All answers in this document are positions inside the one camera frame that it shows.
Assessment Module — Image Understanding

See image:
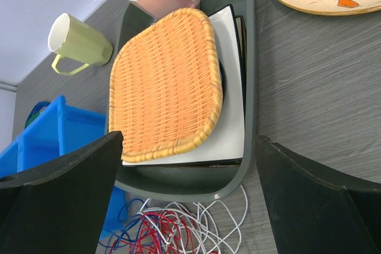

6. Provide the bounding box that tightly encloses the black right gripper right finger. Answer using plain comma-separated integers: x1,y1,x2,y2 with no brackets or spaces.
256,136,380,253

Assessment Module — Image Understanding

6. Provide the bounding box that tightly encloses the blue thin cable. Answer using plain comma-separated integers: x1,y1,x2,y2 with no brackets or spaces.
98,197,167,254

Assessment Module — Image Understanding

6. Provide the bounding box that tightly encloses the white square plate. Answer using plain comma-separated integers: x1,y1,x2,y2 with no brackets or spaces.
122,4,246,167

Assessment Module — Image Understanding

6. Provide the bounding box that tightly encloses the white thin cable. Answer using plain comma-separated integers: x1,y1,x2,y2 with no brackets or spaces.
130,184,249,254

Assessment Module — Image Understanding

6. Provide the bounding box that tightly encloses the blue green cable coil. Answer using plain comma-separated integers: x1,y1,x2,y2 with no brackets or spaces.
24,101,51,128

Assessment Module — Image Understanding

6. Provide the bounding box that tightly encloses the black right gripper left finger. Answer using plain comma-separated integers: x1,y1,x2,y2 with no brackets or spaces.
1,131,123,253

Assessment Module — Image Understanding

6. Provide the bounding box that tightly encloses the light green ceramic mug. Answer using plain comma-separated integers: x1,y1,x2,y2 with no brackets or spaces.
47,13,114,76

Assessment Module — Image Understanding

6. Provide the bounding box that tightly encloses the blue plastic compartment bin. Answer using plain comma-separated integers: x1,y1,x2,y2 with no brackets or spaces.
1,96,127,238

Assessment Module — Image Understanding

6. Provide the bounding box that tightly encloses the woven orange basket tray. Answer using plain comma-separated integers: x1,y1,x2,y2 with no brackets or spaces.
108,8,223,164

